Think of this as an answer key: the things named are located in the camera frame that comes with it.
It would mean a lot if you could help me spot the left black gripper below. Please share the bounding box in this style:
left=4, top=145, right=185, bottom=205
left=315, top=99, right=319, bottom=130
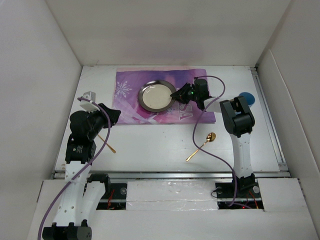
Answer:
left=86, top=103, right=120, bottom=140

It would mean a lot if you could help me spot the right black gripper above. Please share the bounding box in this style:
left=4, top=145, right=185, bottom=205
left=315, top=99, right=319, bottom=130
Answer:
left=170, top=82, right=199, bottom=104

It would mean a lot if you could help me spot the metal rimmed cream plate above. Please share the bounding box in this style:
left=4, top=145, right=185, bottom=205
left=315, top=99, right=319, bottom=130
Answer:
left=137, top=80, right=176, bottom=113

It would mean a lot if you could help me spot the purple printed cloth placemat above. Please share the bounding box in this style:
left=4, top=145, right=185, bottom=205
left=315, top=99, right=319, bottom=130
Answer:
left=112, top=66, right=207, bottom=125

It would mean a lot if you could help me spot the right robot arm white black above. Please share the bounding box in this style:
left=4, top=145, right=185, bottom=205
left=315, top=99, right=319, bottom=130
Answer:
left=170, top=76, right=256, bottom=197

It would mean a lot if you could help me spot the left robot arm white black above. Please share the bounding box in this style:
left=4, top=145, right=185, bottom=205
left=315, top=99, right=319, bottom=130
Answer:
left=37, top=98, right=121, bottom=240

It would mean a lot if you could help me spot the gold fork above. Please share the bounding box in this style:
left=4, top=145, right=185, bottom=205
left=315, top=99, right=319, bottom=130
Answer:
left=97, top=134, right=117, bottom=154

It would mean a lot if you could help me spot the gold spoon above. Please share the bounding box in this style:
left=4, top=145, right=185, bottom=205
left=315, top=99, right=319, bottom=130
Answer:
left=185, top=132, right=216, bottom=162

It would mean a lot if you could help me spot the blue plastic cup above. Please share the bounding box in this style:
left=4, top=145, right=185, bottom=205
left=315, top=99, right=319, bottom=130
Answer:
left=239, top=92, right=256, bottom=108

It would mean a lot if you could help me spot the white foam block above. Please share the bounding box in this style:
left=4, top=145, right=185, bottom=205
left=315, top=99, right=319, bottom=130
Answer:
left=126, top=179, right=218, bottom=211

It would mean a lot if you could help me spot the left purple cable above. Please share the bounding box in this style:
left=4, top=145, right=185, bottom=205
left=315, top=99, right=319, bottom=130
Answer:
left=37, top=97, right=112, bottom=240

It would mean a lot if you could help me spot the purple cable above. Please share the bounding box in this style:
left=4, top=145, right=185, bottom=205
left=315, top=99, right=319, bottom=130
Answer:
left=37, top=97, right=112, bottom=240
left=193, top=75, right=252, bottom=210

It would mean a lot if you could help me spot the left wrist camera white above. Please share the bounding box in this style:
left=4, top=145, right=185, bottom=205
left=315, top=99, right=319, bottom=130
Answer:
left=79, top=91, right=98, bottom=113

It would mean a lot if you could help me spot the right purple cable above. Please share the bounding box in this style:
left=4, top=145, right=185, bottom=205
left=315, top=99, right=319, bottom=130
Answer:
left=193, top=75, right=252, bottom=210

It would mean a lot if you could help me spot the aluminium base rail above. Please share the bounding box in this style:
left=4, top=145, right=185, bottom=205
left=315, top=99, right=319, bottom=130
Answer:
left=51, top=66, right=291, bottom=208

